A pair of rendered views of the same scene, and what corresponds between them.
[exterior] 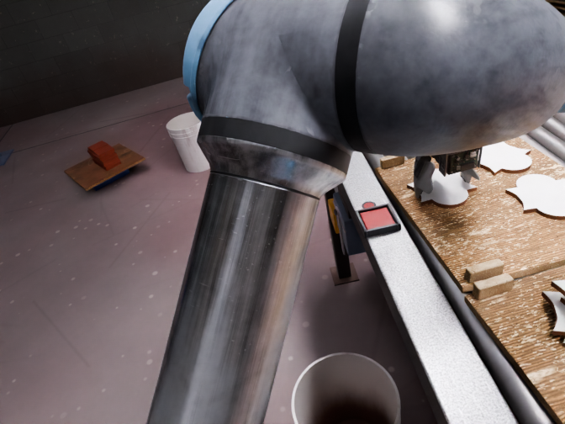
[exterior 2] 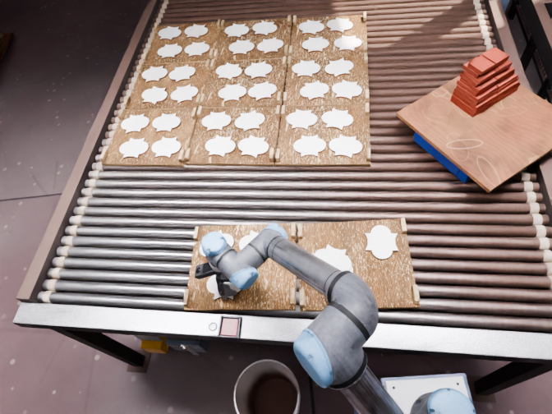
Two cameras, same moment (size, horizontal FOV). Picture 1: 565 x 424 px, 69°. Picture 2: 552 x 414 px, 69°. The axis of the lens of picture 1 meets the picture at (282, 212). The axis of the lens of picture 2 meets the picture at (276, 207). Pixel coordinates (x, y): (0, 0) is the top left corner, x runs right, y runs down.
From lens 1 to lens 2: 0.90 m
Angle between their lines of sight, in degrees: 53
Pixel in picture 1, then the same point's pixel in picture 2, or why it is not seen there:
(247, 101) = (356, 365)
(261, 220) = (370, 376)
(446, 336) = not seen: hidden behind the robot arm
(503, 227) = (267, 273)
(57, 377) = not seen: outside the picture
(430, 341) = not seen: hidden behind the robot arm
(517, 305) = (312, 294)
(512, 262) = (290, 282)
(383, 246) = (250, 332)
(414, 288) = (283, 328)
